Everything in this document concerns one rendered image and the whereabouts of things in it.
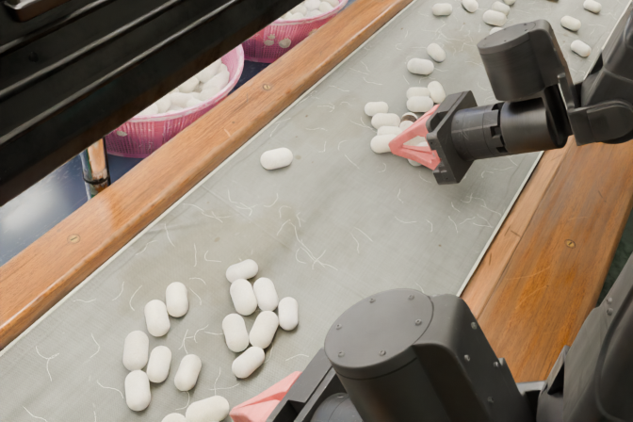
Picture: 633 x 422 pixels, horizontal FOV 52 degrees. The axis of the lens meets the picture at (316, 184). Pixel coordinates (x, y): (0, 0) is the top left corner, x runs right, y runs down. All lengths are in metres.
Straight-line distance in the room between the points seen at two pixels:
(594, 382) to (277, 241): 0.44
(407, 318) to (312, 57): 0.61
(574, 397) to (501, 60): 0.40
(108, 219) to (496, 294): 0.39
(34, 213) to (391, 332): 0.56
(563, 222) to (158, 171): 0.45
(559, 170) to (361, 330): 0.54
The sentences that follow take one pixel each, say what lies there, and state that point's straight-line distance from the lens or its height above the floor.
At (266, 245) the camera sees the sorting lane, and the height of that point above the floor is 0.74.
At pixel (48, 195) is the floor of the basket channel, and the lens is 0.81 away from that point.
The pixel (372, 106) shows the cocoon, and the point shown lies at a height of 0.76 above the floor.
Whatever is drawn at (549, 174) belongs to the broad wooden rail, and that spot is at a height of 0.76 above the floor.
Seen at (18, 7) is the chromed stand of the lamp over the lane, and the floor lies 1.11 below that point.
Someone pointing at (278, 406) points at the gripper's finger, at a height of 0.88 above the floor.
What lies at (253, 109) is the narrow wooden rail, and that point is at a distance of 0.78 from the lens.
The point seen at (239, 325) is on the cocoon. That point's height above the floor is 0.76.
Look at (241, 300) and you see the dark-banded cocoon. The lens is 0.60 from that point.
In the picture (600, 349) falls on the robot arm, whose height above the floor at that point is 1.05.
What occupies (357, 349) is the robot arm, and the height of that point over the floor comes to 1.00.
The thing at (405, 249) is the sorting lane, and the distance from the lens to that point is 0.70.
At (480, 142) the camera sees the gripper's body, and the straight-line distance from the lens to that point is 0.69.
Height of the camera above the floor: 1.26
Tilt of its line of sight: 45 degrees down
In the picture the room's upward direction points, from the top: 11 degrees clockwise
